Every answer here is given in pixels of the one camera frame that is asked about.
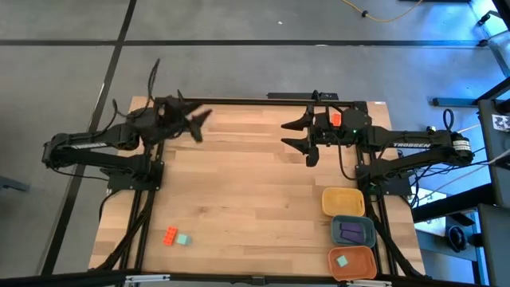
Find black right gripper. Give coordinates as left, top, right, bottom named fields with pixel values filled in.
left=280, top=104, right=345, bottom=169

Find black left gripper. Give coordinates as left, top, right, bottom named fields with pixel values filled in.
left=158, top=89, right=214, bottom=144

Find black flat mounting bar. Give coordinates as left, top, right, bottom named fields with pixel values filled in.
left=266, top=92, right=339, bottom=101

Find yellow plastic bin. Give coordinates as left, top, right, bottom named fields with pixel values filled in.
left=321, top=187, right=367, bottom=218

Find blue-grey plastic bin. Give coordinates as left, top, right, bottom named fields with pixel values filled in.
left=330, top=214, right=377, bottom=249

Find orange plastic bin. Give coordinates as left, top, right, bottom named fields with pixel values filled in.
left=328, top=246, right=379, bottom=281

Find black floor beam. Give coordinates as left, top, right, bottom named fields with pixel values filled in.
left=412, top=183, right=497, bottom=223

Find black headphones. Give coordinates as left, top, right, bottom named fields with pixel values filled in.
left=445, top=225, right=469, bottom=254

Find grey desk with marker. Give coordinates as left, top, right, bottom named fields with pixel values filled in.
left=477, top=98, right=510, bottom=208

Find grey flat object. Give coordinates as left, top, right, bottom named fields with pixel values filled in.
left=0, top=175, right=31, bottom=194

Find black-white fiducial marker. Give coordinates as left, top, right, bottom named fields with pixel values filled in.
left=491, top=114, right=510, bottom=132

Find black rig crossbar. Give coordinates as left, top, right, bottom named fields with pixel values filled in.
left=0, top=269, right=510, bottom=287

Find plain grey desk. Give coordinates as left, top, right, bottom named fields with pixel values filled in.
left=477, top=202, right=510, bottom=287

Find black tripod stand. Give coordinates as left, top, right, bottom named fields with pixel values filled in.
left=476, top=0, right=510, bottom=79

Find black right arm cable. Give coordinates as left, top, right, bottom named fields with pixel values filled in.
left=335, top=131, right=362, bottom=182

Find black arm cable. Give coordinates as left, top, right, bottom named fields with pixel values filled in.
left=335, top=131, right=362, bottom=182
left=111, top=58, right=161, bottom=120

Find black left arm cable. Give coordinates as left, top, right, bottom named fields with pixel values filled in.
left=111, top=58, right=161, bottom=120

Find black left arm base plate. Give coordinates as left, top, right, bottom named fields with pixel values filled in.
left=106, top=161, right=165, bottom=191

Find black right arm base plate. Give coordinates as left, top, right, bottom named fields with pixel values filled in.
left=355, top=165, right=412, bottom=196

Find black cable bundle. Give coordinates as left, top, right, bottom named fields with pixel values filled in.
left=95, top=190, right=157, bottom=272
left=368, top=195, right=426, bottom=279

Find yellow floor cable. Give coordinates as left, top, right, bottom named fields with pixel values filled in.
left=341, top=0, right=424, bottom=23

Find silver metal bracket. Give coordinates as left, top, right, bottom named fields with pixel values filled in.
left=345, top=279, right=394, bottom=287
left=124, top=273, right=171, bottom=285

